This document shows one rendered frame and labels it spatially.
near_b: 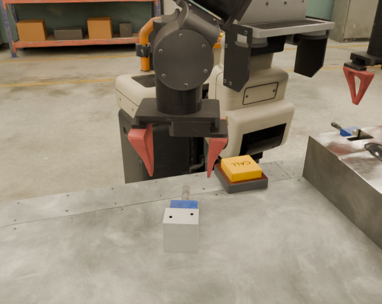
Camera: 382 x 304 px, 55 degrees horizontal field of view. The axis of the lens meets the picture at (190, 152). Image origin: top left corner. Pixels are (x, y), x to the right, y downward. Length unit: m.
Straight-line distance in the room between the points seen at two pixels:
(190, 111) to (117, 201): 0.29
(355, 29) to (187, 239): 6.17
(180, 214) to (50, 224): 0.22
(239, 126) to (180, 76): 0.68
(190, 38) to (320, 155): 0.42
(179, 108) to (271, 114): 0.67
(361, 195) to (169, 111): 0.34
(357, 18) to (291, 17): 5.52
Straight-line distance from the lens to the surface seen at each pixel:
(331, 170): 0.68
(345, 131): 0.89
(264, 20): 0.99
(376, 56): 0.80
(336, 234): 0.63
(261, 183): 0.69
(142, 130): 0.46
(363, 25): 6.64
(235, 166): 0.69
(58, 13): 5.99
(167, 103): 0.43
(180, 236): 0.54
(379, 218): 0.61
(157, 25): 0.42
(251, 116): 1.03
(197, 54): 0.34
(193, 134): 0.44
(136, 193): 0.68
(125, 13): 5.93
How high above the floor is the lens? 1.18
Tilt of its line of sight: 28 degrees down
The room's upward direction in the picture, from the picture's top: straight up
